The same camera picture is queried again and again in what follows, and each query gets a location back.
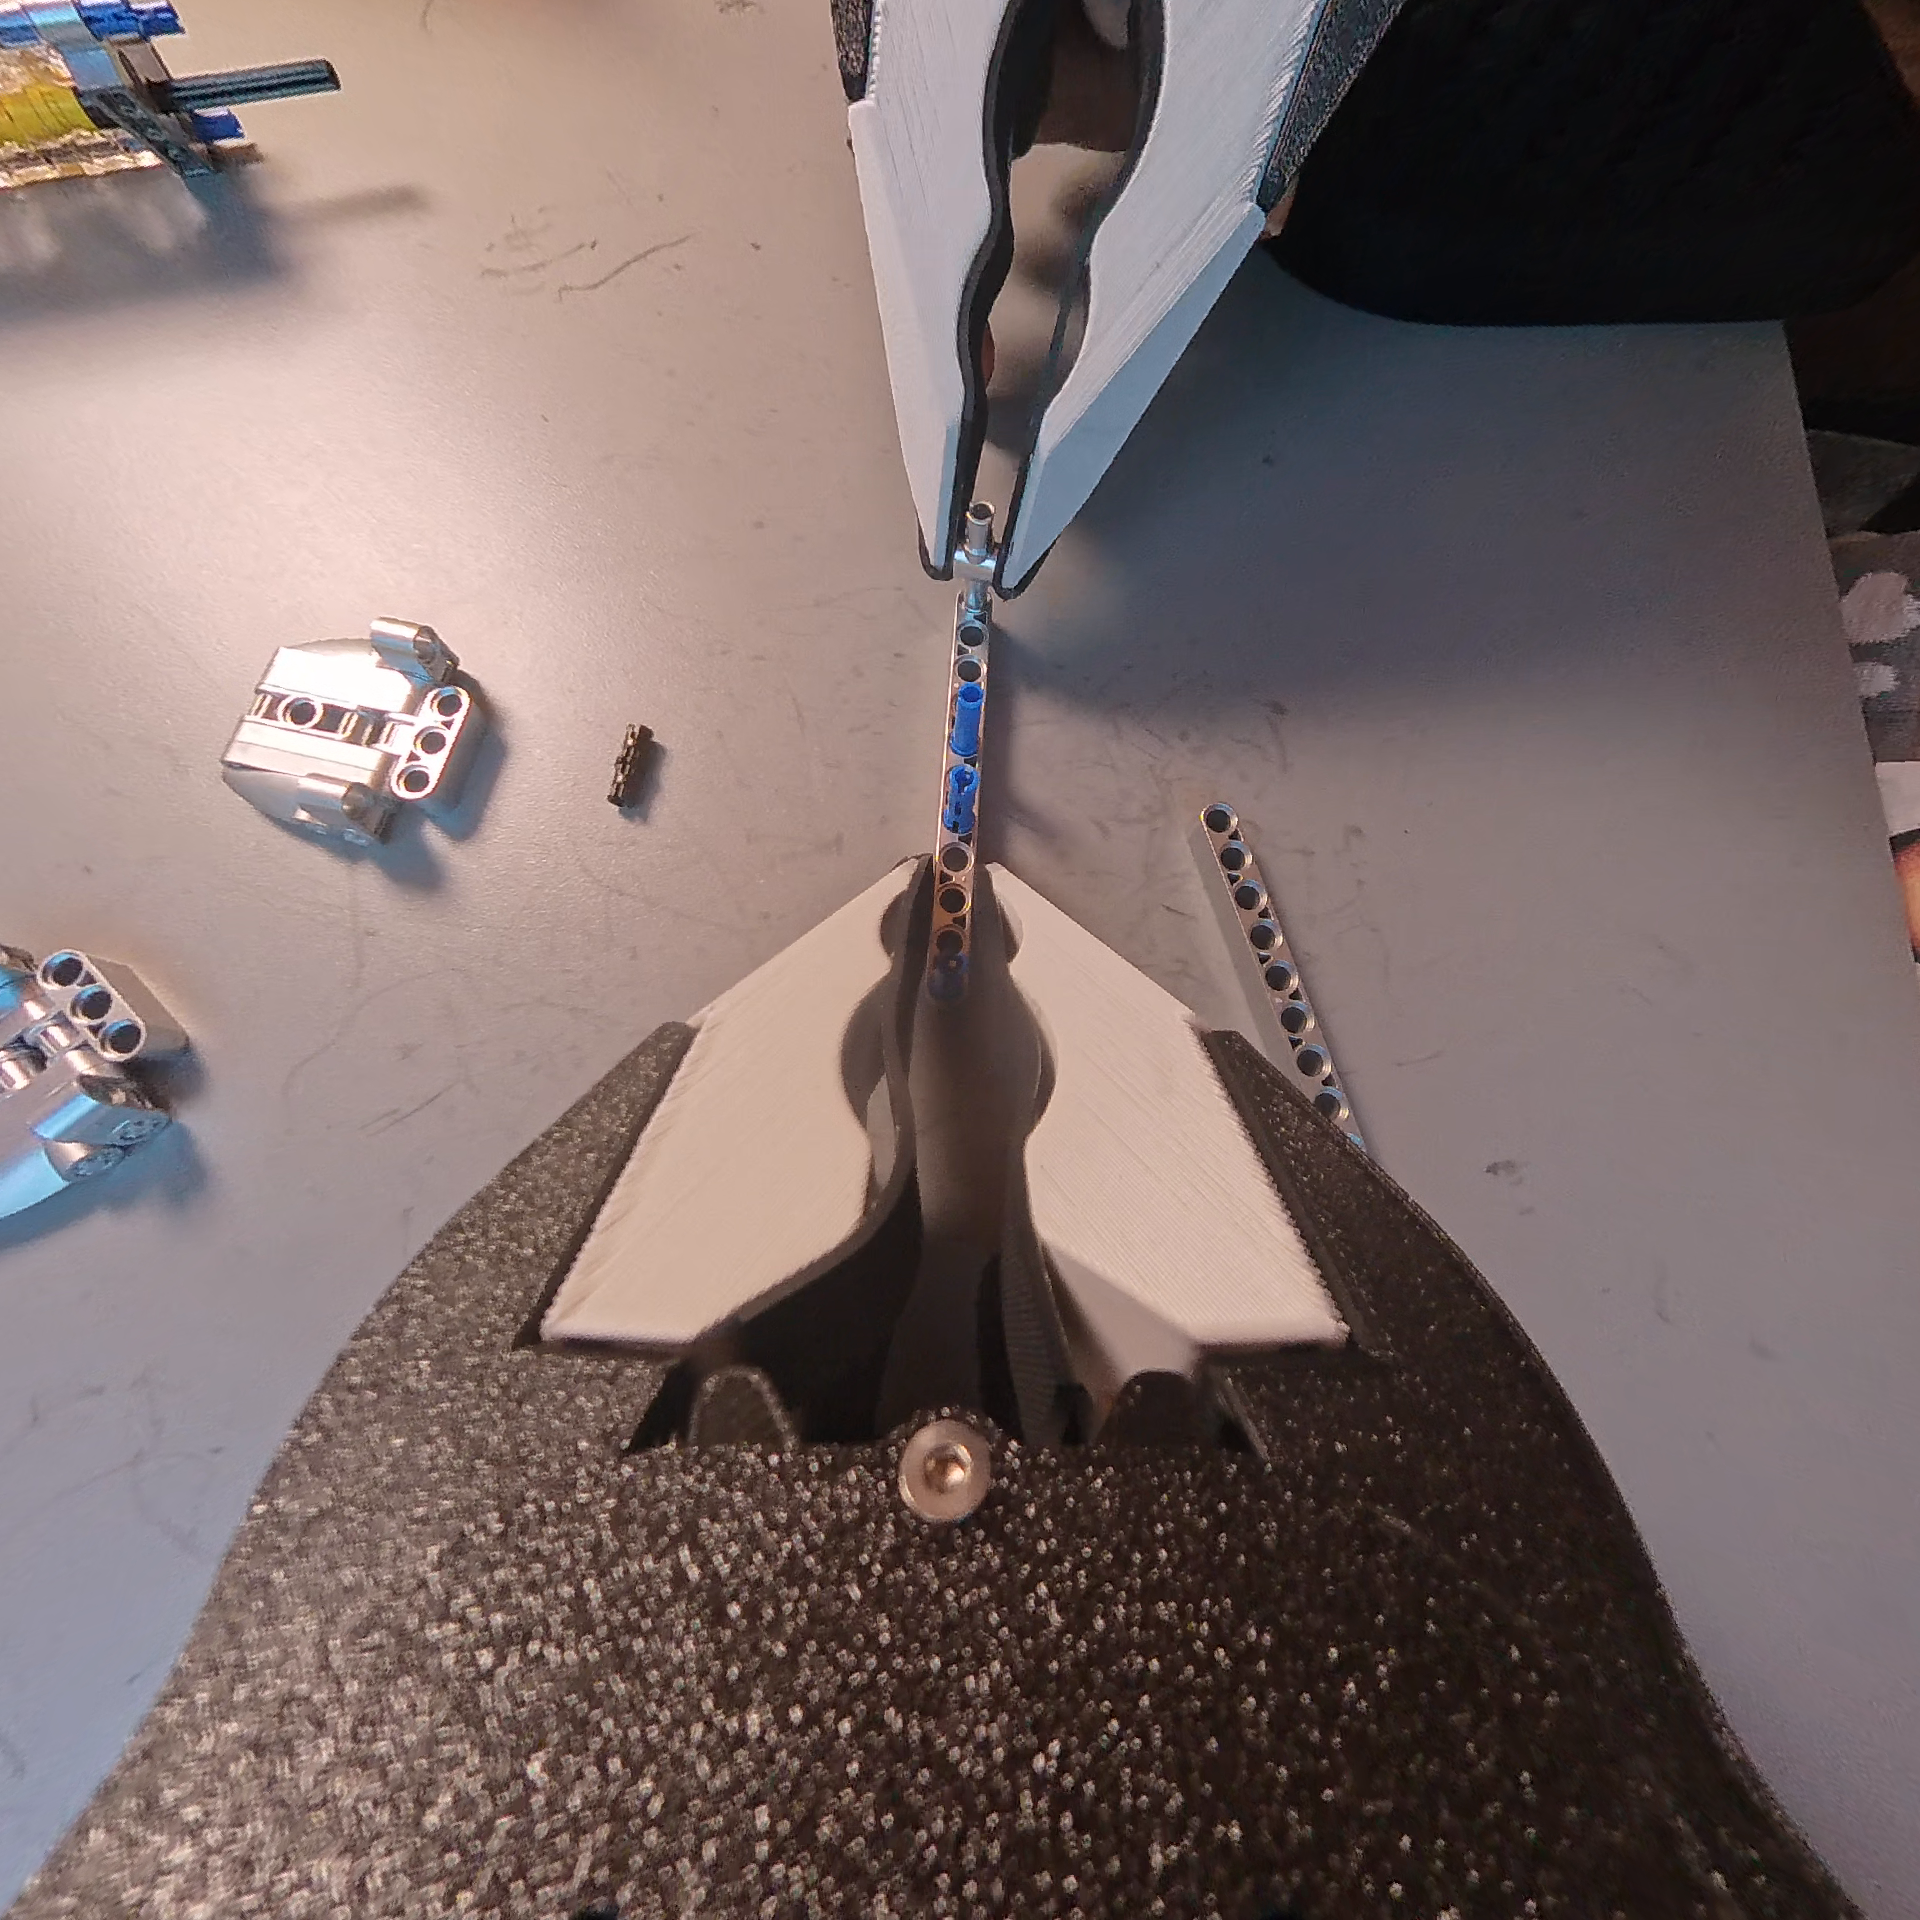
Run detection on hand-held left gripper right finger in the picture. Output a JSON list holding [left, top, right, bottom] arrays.
[[982, 866, 1348, 1446]]

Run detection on long grey toy beam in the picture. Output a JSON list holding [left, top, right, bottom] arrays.
[[1194, 803, 1369, 1154], [923, 593, 1000, 1004]]

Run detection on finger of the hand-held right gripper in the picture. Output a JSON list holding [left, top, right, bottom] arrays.
[[997, 0, 1331, 594], [845, 0, 1026, 583]]

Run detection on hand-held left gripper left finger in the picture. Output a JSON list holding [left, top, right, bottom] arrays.
[[532, 854, 936, 1350]]

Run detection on silver toy engine block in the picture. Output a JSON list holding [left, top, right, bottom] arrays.
[[0, 945, 194, 1220], [222, 619, 474, 850]]

